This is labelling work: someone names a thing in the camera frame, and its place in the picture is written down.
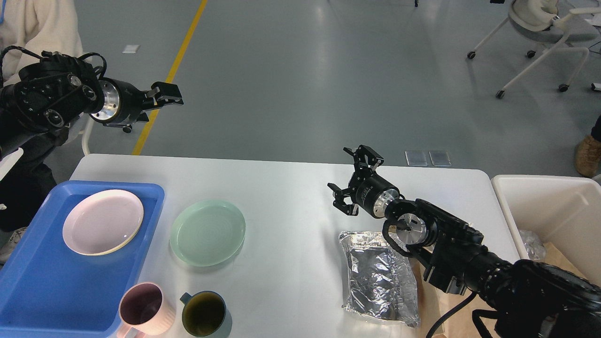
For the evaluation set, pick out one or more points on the pink ceramic plate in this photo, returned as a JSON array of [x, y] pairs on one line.
[[103, 222]]

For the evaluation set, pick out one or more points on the pink ceramic mug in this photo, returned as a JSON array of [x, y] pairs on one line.
[[145, 309]]

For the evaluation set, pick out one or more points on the white plastic bin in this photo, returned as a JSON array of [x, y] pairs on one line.
[[564, 211]]

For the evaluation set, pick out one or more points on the dark green ceramic mug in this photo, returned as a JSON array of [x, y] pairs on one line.
[[206, 315]]

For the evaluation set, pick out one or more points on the person in cream sweater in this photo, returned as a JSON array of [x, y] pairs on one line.
[[36, 25]]

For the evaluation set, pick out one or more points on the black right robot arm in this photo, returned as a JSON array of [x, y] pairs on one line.
[[527, 299]]

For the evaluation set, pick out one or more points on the brown boot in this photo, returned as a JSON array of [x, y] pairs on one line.
[[587, 156]]

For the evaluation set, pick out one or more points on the silver foil bag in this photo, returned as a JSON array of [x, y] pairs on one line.
[[380, 282]]

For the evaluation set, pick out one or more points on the white office chair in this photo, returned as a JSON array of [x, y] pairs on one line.
[[551, 26]]

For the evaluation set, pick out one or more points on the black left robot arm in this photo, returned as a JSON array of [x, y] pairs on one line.
[[59, 88]]

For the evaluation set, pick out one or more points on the green ceramic plate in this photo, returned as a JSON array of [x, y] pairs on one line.
[[208, 233]]

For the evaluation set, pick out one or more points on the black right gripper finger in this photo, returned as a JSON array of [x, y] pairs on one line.
[[366, 160], [339, 196]]

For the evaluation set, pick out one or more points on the blue plastic tray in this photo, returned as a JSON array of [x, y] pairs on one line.
[[49, 291]]

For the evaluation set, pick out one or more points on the right floor socket plate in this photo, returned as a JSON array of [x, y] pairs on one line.
[[440, 158]]

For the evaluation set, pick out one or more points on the white chair near person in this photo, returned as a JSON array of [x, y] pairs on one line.
[[99, 139]]

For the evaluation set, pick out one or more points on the floor socket plate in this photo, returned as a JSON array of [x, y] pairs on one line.
[[440, 158], [416, 158]]

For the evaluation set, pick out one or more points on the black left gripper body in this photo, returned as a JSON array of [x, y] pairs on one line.
[[123, 104]]

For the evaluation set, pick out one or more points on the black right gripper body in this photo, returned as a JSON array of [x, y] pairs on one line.
[[374, 194]]

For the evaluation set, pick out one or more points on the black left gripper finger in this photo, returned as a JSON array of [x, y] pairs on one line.
[[161, 90], [152, 104]]

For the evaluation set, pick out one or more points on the left floor socket plate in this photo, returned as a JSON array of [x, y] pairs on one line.
[[416, 158]]

